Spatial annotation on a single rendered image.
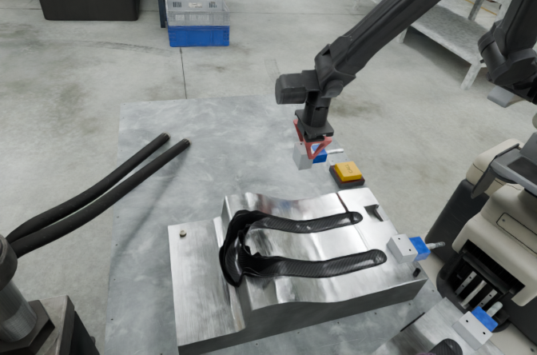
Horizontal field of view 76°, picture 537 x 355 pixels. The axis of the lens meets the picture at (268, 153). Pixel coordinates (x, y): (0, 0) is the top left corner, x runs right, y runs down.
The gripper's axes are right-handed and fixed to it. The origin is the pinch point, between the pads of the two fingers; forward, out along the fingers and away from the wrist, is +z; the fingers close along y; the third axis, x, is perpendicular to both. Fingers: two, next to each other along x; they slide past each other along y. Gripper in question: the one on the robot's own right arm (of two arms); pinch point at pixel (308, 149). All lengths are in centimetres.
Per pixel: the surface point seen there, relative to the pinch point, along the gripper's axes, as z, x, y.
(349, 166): 11.7, 16.5, -3.4
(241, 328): 8.6, -24.9, 35.5
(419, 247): 5.1, 15.3, 29.7
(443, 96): 98, 213, -160
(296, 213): 6.5, -7.4, 14.3
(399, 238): 3.9, 11.2, 27.3
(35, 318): 11, -60, 24
